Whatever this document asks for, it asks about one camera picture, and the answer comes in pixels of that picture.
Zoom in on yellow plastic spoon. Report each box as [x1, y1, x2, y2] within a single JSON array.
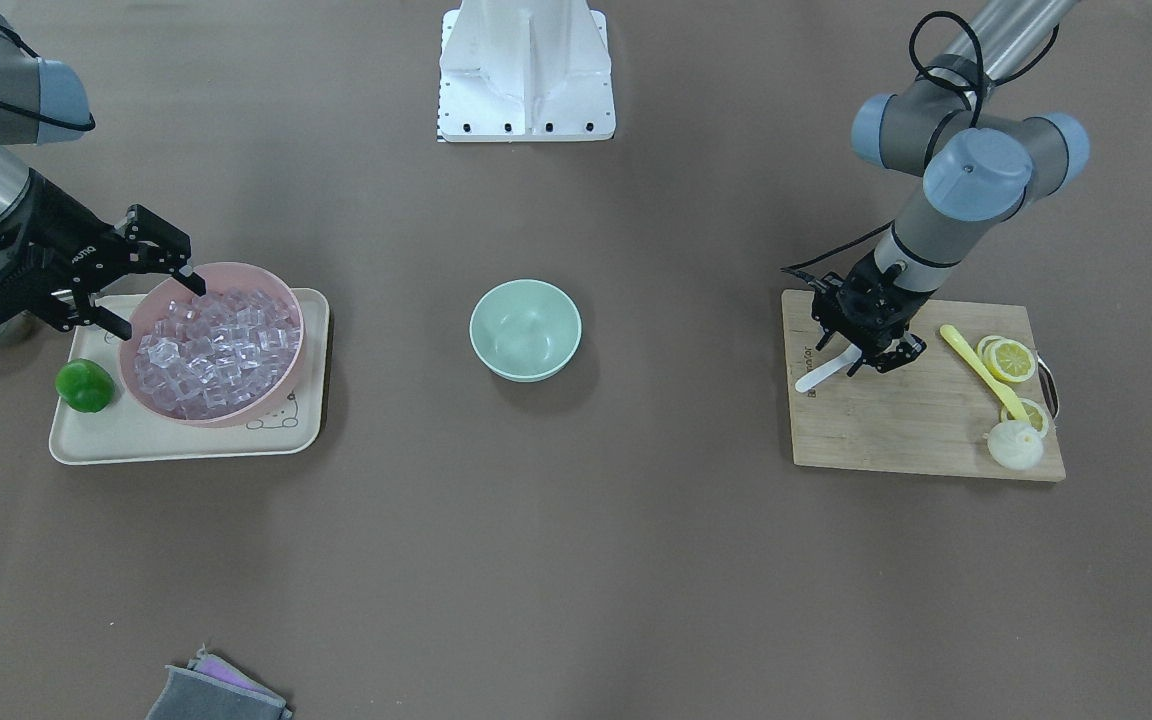
[[938, 324, 1029, 420]]

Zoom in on white camera post base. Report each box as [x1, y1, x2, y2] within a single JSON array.
[[435, 1, 617, 143]]

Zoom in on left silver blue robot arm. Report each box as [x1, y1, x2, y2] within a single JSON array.
[[788, 1, 1091, 373]]

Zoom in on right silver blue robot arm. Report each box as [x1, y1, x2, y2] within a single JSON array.
[[0, 14, 207, 340]]

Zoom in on white ceramic spoon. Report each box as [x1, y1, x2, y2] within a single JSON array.
[[794, 344, 861, 395]]

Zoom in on pink bowl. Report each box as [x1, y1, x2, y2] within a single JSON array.
[[118, 263, 308, 429]]

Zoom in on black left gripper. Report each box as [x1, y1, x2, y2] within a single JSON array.
[[810, 251, 937, 377]]

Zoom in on mint green bowl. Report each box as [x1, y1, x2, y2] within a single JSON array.
[[468, 278, 584, 382]]

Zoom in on lemon slice upper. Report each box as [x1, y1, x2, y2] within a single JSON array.
[[975, 334, 1038, 384]]

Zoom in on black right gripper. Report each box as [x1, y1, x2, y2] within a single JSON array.
[[0, 170, 207, 341]]

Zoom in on bamboo cutting board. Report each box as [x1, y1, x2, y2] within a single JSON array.
[[788, 300, 1066, 483]]

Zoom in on green lime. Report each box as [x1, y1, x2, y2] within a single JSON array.
[[52, 357, 116, 414]]

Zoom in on cream rectangular tray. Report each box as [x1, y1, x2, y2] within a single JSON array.
[[50, 288, 332, 465]]

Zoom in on grey purple folded cloth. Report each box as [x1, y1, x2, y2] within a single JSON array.
[[146, 647, 294, 719]]

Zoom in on clear ice cubes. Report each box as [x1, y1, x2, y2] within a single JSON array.
[[131, 290, 303, 420]]

